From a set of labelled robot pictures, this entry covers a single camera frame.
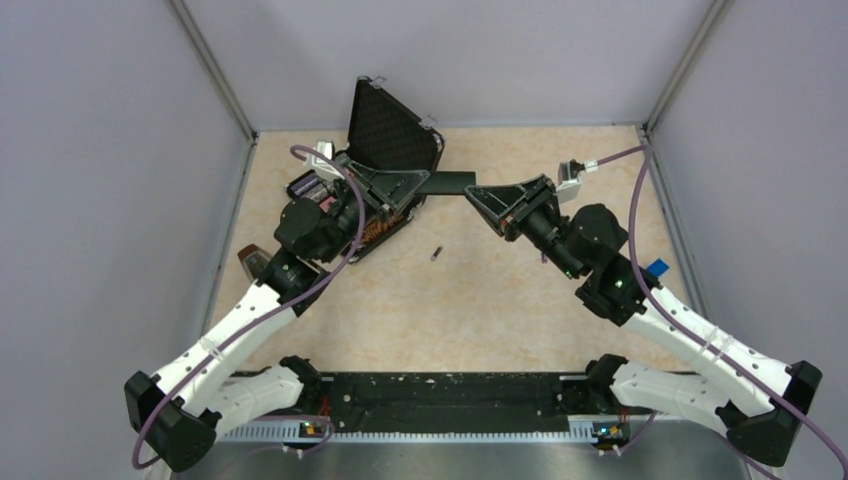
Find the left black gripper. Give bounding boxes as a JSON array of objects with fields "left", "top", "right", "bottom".
[{"left": 316, "top": 159, "right": 430, "bottom": 263}]

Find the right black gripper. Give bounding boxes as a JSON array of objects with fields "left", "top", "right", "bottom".
[{"left": 464, "top": 175, "right": 584, "bottom": 281}]

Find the black remote control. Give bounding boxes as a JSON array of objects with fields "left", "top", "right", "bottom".
[{"left": 416, "top": 171, "right": 476, "bottom": 196}]

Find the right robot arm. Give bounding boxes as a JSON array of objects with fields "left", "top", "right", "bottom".
[{"left": 464, "top": 175, "right": 822, "bottom": 467}]

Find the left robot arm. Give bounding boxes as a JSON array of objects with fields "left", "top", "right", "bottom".
[{"left": 124, "top": 157, "right": 433, "bottom": 473}]

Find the black poker chip case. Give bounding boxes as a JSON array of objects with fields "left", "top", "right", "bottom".
[{"left": 274, "top": 76, "right": 445, "bottom": 262}]

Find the brown leather pouch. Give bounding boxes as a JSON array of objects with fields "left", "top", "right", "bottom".
[{"left": 237, "top": 243, "right": 272, "bottom": 281}]

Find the toy brick train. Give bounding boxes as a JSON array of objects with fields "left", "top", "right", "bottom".
[{"left": 645, "top": 258, "right": 670, "bottom": 278}]

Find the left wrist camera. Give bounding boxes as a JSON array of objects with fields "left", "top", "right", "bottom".
[{"left": 312, "top": 140, "right": 342, "bottom": 182}]

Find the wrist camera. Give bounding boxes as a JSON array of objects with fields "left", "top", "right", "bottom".
[
  {"left": 312, "top": 140, "right": 342, "bottom": 182},
  {"left": 555, "top": 160, "right": 585, "bottom": 204}
]

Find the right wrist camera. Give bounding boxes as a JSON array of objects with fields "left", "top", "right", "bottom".
[{"left": 555, "top": 160, "right": 585, "bottom": 204}]

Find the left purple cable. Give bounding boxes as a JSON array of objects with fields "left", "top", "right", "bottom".
[{"left": 131, "top": 144, "right": 367, "bottom": 470}]

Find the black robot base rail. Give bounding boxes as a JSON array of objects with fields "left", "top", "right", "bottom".
[{"left": 225, "top": 371, "right": 657, "bottom": 454}]

